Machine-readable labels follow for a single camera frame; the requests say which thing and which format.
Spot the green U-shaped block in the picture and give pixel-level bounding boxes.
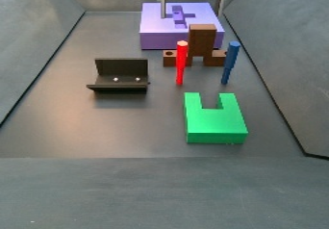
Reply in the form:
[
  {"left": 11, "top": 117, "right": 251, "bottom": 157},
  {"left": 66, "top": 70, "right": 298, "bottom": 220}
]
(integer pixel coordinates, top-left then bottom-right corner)
[{"left": 184, "top": 92, "right": 248, "bottom": 144}]

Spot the purple board with cross slot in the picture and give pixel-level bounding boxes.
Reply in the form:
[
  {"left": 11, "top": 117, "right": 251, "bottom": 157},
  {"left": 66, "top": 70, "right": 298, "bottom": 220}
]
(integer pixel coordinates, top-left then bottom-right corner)
[{"left": 140, "top": 3, "right": 225, "bottom": 50}]

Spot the brown T-shaped block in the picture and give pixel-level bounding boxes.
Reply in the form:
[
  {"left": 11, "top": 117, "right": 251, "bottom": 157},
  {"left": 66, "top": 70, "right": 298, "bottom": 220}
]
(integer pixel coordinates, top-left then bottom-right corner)
[{"left": 162, "top": 23, "right": 229, "bottom": 68}]

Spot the blue cylindrical peg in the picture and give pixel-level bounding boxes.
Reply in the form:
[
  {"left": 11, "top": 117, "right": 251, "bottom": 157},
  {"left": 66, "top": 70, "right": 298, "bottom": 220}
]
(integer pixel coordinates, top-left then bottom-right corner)
[{"left": 221, "top": 41, "right": 241, "bottom": 85}]

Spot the red cylindrical peg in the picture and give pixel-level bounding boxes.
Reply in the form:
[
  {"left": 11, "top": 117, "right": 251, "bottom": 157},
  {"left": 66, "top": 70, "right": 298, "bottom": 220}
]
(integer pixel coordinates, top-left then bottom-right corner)
[{"left": 177, "top": 40, "right": 188, "bottom": 85}]

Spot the black angle bracket fixture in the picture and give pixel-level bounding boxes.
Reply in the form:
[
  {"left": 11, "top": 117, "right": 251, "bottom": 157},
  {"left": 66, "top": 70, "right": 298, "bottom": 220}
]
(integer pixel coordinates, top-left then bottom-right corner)
[{"left": 86, "top": 58, "right": 149, "bottom": 91}]

